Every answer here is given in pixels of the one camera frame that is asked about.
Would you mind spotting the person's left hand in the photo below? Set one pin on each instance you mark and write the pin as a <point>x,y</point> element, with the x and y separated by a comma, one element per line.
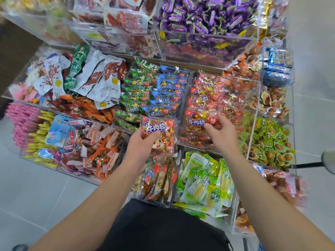
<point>140,148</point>

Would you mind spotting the person's right hand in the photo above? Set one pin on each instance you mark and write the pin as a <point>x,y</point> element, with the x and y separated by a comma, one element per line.
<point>224,136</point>

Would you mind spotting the handful of red snack packets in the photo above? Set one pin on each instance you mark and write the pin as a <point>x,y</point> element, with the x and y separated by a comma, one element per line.
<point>162,130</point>

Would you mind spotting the beef cube packets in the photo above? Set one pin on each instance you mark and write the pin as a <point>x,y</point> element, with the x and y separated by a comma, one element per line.
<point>207,102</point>

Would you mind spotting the clear acrylic snack shelves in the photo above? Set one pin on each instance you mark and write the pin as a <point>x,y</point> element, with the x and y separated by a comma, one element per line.
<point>183,149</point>

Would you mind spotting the row of green beef packets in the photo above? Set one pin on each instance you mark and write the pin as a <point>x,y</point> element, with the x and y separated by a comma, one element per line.
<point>136,91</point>

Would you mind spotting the row of blue beef packets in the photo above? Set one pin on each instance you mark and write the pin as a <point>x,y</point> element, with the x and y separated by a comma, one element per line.
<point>170,86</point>

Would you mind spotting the person's left forearm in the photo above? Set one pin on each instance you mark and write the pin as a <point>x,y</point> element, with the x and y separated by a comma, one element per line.
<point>83,214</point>

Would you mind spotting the person's right forearm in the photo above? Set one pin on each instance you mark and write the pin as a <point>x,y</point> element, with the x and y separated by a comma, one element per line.
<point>282,206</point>

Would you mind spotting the person's black clothing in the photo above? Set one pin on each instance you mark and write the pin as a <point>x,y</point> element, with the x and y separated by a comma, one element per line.
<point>162,227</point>

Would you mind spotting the pile of beige packets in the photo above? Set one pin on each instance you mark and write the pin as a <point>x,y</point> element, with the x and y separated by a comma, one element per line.
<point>154,180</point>

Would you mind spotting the pile of orange strip packets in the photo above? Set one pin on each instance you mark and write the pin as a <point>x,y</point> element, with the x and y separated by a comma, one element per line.
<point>104,154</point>

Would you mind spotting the pile of green egg packets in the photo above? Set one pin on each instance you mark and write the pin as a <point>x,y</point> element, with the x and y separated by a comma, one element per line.
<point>272,143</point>

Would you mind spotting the pile of lime green packets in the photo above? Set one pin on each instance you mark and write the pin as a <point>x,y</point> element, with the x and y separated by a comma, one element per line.
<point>201,183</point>

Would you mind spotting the pile of dark orange packets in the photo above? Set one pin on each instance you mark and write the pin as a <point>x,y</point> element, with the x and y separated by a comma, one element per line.
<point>81,109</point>

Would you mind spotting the pile of orange brown packets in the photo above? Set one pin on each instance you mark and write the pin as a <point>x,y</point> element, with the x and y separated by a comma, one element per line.
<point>241,65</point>

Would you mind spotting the pile of pink-label meat packets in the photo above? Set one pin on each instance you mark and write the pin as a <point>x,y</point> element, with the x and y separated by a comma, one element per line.
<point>282,183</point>

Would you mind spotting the pile of white meat packets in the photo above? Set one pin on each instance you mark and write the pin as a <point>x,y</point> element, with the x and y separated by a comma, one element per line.
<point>99,78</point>

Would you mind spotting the blue toy candy packet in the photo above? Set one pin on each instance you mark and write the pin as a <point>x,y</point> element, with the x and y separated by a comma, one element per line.
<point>58,130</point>

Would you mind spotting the pile of blue orange packets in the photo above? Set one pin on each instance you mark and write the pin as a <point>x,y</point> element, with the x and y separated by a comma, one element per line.
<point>278,65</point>

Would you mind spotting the black pole rod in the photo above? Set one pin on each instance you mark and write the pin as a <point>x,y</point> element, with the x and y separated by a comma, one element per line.
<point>309,165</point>

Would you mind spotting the pile of yellow candies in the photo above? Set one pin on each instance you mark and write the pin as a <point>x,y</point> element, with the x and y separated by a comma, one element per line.
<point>39,141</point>

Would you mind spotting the green vacuum packet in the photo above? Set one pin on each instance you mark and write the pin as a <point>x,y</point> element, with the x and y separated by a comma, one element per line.
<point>77,65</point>

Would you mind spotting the pile of purple candies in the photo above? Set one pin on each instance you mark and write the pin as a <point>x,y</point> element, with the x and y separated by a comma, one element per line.
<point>209,15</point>

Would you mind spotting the pile of pink candy sticks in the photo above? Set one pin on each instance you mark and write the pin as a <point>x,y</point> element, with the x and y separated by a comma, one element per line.
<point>21,120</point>

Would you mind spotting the pile of gold candy packets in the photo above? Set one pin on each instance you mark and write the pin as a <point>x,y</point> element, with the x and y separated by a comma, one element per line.
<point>265,18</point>

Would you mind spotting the pile of assorted small packets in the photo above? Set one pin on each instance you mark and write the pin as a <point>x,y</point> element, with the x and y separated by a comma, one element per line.
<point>31,81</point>

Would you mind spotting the pile of red sausage packets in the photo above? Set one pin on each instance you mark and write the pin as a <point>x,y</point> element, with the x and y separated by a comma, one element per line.
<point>125,21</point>

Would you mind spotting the pile of yellow packets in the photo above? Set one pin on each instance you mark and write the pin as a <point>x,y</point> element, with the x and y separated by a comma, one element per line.
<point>36,18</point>

